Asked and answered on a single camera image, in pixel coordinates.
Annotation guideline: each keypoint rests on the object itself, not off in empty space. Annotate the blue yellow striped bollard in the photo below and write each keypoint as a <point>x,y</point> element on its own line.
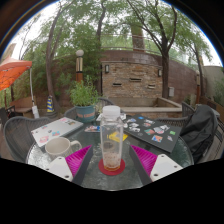
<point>50,105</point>

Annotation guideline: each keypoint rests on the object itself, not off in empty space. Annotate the black wall lantern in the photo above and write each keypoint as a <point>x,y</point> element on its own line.
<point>159,72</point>
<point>107,69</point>

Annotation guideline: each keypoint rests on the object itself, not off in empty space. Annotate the clear plastic drink bottle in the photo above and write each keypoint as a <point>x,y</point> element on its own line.
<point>111,133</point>

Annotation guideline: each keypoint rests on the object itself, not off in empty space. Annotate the green plant in teal pot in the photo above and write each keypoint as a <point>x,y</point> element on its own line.
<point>84,96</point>

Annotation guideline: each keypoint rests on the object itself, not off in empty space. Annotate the blue printed card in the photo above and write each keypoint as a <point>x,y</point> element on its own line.
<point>91,128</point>

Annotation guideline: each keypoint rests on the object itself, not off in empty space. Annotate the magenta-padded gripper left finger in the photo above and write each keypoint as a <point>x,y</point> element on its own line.
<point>60,166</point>

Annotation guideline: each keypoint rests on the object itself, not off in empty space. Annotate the silver laptop with stickers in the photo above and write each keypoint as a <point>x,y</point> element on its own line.
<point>55,130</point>

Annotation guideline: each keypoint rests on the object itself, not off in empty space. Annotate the flat round red coaster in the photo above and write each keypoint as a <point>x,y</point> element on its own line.
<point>111,172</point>

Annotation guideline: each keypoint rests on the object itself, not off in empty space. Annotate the grey wall box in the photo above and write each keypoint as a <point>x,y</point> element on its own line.
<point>171,92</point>

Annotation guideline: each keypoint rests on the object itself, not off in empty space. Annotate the black backpack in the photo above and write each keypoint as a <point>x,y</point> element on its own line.
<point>198,130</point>

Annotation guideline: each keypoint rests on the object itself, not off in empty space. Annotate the orange canopy with white pole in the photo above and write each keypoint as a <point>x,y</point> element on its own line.
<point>11,71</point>

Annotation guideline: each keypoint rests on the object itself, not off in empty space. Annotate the white ribbed mug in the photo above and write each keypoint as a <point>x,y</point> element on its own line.
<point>58,148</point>

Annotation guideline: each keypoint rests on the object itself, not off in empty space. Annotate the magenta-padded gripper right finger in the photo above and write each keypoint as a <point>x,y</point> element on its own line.
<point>166,165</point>

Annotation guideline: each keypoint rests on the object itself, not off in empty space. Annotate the yellow card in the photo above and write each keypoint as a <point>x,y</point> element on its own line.
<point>125,137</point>

